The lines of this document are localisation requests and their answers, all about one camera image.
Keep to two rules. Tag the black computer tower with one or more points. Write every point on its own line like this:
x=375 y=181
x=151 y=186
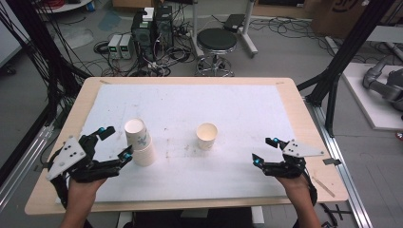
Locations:
x=142 y=36
x=164 y=28

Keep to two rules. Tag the teal floor sheet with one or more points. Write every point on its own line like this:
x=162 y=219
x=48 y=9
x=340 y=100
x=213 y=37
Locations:
x=109 y=20

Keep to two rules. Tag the black tape piece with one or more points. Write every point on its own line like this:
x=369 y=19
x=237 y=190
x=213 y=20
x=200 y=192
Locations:
x=332 y=161
x=40 y=167

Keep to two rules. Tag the white foam mat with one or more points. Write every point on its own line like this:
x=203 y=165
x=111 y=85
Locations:
x=206 y=104

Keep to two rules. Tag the white table base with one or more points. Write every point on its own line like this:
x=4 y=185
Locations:
x=258 y=217

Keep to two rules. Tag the black metal frame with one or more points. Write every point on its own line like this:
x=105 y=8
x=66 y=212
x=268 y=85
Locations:
x=345 y=53
x=41 y=47

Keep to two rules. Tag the black round stool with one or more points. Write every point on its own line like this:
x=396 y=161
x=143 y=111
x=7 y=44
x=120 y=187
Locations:
x=217 y=39

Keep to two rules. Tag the small white box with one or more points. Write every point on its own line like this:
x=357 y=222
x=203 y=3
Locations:
x=148 y=14

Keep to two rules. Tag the aluminium rail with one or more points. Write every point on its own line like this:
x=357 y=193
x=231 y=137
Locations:
x=348 y=190
x=28 y=158

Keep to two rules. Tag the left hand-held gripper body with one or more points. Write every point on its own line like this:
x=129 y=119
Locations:
x=68 y=158

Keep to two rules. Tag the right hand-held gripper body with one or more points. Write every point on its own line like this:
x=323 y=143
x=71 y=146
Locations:
x=299 y=150

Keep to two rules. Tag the white paper cup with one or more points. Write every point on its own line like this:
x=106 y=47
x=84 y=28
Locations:
x=206 y=137

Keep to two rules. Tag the white round table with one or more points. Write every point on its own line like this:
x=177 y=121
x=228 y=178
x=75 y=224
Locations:
x=66 y=6

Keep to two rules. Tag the white metal stand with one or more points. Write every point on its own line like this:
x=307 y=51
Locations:
x=248 y=38

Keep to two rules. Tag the black flat device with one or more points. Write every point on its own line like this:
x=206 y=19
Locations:
x=234 y=22

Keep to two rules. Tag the person's left hand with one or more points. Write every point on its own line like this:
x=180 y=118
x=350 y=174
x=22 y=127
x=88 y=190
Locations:
x=85 y=191

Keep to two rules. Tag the stack of upturned paper cups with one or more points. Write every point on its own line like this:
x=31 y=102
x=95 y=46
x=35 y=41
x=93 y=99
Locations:
x=141 y=148

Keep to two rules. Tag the white platform board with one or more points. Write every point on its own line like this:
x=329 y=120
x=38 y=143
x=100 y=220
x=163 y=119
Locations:
x=370 y=107

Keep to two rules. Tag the grey power supply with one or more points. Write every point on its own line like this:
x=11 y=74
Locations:
x=114 y=46
x=126 y=46

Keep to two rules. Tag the person's dark clothing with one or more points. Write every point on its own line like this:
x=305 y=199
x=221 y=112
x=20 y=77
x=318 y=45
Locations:
x=190 y=221

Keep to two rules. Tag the cardboard box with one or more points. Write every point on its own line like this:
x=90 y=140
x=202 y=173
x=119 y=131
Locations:
x=332 y=19

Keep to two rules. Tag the person's right hand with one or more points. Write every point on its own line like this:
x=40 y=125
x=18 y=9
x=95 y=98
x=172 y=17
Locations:
x=293 y=188

